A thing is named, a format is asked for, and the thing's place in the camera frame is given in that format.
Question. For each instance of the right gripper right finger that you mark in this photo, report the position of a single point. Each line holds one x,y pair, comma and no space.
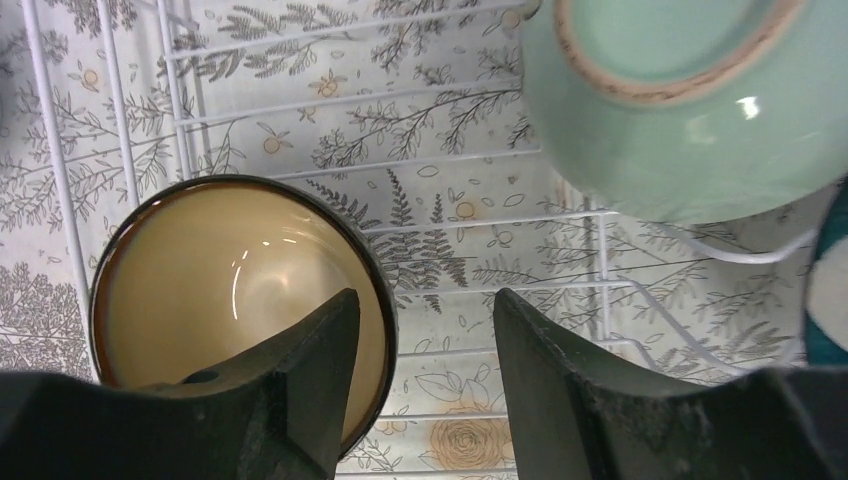
578,411

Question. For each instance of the black gold striped bowl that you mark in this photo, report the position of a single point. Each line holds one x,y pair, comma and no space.
212,266

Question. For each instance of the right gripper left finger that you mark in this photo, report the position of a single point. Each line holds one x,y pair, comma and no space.
275,411

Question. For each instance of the teal white mug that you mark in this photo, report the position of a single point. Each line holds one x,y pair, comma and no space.
825,307

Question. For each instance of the floral patterned table mat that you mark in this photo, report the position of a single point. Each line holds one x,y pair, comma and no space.
411,199

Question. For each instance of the pale green ceramic bowl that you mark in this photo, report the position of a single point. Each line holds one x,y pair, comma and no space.
689,111

